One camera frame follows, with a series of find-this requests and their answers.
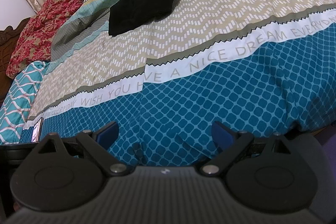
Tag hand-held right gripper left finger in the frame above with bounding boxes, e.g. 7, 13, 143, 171
36, 121, 130, 177

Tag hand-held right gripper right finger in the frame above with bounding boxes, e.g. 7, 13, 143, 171
200, 121, 294, 177

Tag black pants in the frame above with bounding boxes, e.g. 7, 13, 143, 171
108, 0, 183, 36

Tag patterned blue beige bedspread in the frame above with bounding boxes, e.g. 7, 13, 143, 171
20, 0, 336, 168

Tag small white framed card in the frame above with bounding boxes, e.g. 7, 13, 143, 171
32, 117, 44, 143

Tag teal white patterned sheet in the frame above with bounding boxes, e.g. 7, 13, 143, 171
0, 61, 49, 146

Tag red floral cloth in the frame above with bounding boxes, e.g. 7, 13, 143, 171
6, 0, 91, 80

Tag carved wooden headboard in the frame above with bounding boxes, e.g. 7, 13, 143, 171
0, 17, 30, 104

